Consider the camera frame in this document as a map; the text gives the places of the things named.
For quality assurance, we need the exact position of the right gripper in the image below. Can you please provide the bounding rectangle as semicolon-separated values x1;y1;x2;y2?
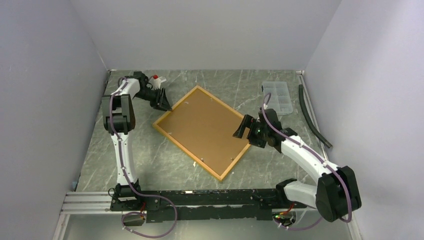
233;114;269;148

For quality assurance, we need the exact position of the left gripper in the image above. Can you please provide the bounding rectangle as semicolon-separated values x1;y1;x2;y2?
135;87;173;113

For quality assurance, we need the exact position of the brown backing board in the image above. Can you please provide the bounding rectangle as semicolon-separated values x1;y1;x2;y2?
156;88;249;178

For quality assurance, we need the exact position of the yellow picture frame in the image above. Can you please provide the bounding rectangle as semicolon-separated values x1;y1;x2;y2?
152;85;253;182

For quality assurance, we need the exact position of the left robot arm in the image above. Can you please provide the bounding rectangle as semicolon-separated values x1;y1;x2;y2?
101;71;172;210

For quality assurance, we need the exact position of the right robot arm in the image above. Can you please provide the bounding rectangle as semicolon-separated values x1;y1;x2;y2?
233;108;362;223

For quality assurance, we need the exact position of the clear plastic organizer box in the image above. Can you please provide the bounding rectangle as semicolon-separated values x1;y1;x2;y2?
261;81;293;116

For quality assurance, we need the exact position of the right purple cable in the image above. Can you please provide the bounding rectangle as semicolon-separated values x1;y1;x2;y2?
259;92;354;232

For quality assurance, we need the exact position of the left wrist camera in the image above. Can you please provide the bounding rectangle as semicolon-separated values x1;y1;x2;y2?
149;74;167;90

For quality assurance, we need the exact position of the black hose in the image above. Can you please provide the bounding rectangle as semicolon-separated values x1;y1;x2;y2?
298;83;333;149

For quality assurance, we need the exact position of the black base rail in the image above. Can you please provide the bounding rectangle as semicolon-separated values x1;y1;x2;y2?
109;188;306;223

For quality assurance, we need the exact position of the aluminium extrusion frame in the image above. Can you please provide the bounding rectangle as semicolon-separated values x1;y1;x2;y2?
52;188;362;240

